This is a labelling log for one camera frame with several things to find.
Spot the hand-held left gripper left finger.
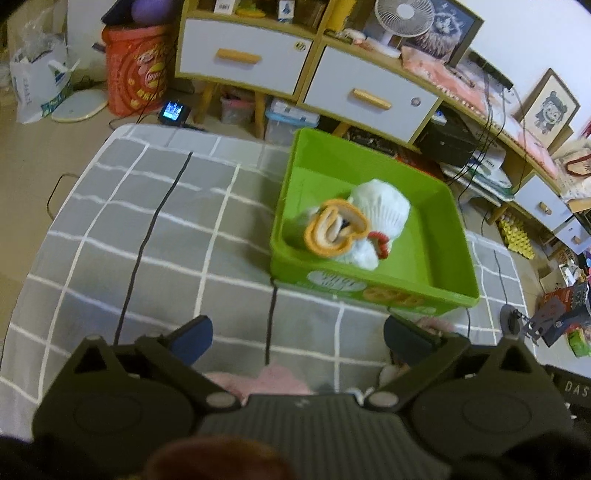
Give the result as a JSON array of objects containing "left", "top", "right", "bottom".
[{"left": 69, "top": 315, "right": 242, "bottom": 412}]

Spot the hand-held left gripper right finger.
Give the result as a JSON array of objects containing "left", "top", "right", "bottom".
[{"left": 368, "top": 315, "right": 540, "bottom": 411}]

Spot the pink fluffy sock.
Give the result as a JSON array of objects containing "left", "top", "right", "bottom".
[
  {"left": 203, "top": 362, "right": 315, "bottom": 398},
  {"left": 413, "top": 316, "right": 455, "bottom": 335}
]

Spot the green plastic bin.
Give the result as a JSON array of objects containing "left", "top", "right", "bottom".
[{"left": 269, "top": 128, "right": 481, "bottom": 317}]

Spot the white sock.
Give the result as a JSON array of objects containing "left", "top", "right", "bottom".
[{"left": 379, "top": 362, "right": 411, "bottom": 388}]

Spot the grey checked tablecloth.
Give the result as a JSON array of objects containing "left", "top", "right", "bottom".
[{"left": 0, "top": 124, "right": 532, "bottom": 444}]

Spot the grey phone stand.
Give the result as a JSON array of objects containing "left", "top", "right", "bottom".
[{"left": 500, "top": 295, "right": 583, "bottom": 349}]

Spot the white knit glove red cuff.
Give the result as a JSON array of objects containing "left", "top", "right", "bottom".
[
  {"left": 346, "top": 180, "right": 411, "bottom": 241},
  {"left": 332, "top": 231, "right": 393, "bottom": 271}
]

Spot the orange-edged rolled cloth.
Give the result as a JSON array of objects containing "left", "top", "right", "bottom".
[{"left": 302, "top": 198, "right": 372, "bottom": 257}]

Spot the yellow egg tray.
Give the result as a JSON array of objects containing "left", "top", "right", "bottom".
[{"left": 499, "top": 215, "right": 539, "bottom": 257}]

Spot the small white drawer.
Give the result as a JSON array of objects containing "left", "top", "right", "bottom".
[
  {"left": 554, "top": 217, "right": 589, "bottom": 254},
  {"left": 513, "top": 175, "right": 573, "bottom": 232}
]

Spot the red shoe box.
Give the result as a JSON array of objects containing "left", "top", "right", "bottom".
[{"left": 394, "top": 148, "right": 444, "bottom": 178}]

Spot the stack of papers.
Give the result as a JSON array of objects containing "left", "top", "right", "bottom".
[{"left": 441, "top": 148, "right": 515, "bottom": 204}]

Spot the black box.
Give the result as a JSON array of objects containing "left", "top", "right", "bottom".
[{"left": 418, "top": 108, "right": 483, "bottom": 167}]

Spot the small screen device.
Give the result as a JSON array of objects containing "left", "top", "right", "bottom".
[{"left": 158, "top": 99, "right": 190, "bottom": 126}]

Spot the pink cloth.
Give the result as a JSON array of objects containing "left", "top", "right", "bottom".
[
  {"left": 399, "top": 46, "right": 490, "bottom": 116},
  {"left": 501, "top": 117, "right": 561, "bottom": 181}
]

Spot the paper tote bag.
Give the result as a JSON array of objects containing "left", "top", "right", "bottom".
[{"left": 551, "top": 136, "right": 591, "bottom": 199}]

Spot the clear storage box blue label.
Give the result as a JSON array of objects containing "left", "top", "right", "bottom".
[{"left": 265, "top": 98, "right": 320, "bottom": 146}]

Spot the white round base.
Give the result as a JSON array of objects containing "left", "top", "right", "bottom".
[{"left": 51, "top": 88, "right": 109, "bottom": 123}]

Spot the large white drawer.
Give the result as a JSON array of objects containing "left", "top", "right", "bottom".
[
  {"left": 177, "top": 17, "right": 315, "bottom": 97},
  {"left": 302, "top": 45, "right": 441, "bottom": 144}
]

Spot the framed cartoon picture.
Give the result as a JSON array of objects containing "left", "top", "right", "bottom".
[{"left": 519, "top": 68, "right": 581, "bottom": 148}]

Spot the red printed bucket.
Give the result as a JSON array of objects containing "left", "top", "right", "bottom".
[{"left": 102, "top": 23, "right": 174, "bottom": 118}]

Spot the black power strip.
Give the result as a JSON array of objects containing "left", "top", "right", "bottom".
[{"left": 467, "top": 50, "right": 514, "bottom": 89}]

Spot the wooden cabinet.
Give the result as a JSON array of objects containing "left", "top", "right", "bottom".
[{"left": 174, "top": 0, "right": 591, "bottom": 259}]

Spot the white plastic bag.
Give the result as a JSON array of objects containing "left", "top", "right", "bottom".
[{"left": 9, "top": 34, "right": 81, "bottom": 125}]

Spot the framed cat picture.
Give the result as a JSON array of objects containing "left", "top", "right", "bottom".
[{"left": 402, "top": 0, "right": 485, "bottom": 68}]

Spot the white desk fan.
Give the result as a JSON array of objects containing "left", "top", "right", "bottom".
[{"left": 374, "top": 0, "right": 437, "bottom": 58}]

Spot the purple ball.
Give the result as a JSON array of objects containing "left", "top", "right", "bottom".
[{"left": 130, "top": 0, "right": 176, "bottom": 24}]

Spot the dark purple bag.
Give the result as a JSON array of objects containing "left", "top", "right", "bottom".
[{"left": 100, "top": 0, "right": 139, "bottom": 26}]

